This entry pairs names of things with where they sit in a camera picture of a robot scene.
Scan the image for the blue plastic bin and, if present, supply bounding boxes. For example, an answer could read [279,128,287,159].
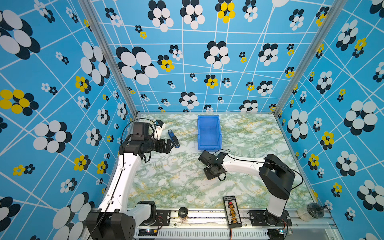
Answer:
[198,115,222,151]

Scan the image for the clear tape roll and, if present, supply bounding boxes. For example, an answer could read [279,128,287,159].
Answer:
[297,203,325,222]

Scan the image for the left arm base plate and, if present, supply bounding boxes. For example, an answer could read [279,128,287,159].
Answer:
[140,210,171,227]

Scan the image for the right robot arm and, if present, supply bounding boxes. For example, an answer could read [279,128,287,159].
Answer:
[199,151,296,225]

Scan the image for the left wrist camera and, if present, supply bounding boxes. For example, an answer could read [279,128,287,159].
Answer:
[154,120,166,140]

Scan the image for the blue black stapler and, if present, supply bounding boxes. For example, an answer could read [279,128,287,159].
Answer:
[168,130,180,148]

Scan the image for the right aluminium frame post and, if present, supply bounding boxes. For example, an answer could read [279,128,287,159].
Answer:
[274,0,347,119]

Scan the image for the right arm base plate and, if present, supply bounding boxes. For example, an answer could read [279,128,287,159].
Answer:
[247,210,293,227]

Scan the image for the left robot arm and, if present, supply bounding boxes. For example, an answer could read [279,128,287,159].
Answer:
[86,135,175,240]

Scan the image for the black round knob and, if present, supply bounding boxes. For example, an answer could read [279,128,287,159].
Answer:
[178,207,189,219]

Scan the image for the aluminium frame post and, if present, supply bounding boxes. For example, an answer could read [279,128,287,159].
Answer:
[274,0,347,119]
[79,0,138,119]

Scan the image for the aluminium front rail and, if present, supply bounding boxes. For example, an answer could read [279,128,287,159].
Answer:
[132,209,342,240]

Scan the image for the left aluminium frame post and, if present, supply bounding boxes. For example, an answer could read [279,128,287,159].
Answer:
[79,0,138,119]

